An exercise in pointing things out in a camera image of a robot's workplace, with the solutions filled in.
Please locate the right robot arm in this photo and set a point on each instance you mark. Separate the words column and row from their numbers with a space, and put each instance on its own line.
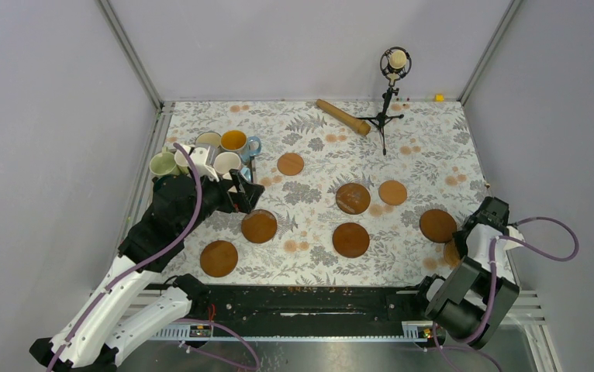
column 468, row 303

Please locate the light blue mug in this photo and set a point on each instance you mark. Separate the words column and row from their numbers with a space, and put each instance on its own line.
column 246, row 173

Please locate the pink mug white inside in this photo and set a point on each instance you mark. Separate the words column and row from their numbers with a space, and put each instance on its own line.
column 227, row 161

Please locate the dark scuffed brown coaster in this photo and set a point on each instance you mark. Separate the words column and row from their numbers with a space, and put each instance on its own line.
column 353, row 198

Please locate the light cork coaster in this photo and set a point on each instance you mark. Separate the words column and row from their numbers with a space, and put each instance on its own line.
column 393, row 192
column 290, row 164

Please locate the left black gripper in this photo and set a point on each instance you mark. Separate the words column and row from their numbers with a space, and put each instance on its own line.
column 246, row 197

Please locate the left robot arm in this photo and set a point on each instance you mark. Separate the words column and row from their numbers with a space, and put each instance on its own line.
column 99, row 338

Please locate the floral patterned table mat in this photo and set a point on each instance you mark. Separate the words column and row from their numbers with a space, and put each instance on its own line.
column 430, row 151

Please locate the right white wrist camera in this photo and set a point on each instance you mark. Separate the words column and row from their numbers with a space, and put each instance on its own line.
column 512, row 239

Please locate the woven rattan coaster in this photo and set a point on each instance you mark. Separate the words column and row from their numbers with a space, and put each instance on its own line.
column 452, row 257

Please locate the glossy brown coaster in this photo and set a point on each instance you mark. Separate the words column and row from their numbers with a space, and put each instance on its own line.
column 260, row 226

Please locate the microphone on black tripod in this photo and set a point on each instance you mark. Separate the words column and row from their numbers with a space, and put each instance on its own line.
column 395, row 64

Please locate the blue mug orange inside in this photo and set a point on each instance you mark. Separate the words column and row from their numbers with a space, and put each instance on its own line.
column 246, row 147

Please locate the light green mug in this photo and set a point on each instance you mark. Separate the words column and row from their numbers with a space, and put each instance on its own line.
column 163, row 164

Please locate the wooden rolling pin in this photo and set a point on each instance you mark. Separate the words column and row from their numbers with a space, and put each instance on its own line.
column 358, row 126

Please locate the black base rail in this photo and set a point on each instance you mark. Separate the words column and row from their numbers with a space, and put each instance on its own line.
column 301, row 312

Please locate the beige mug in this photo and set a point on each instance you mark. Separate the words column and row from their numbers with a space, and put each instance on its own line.
column 208, row 138

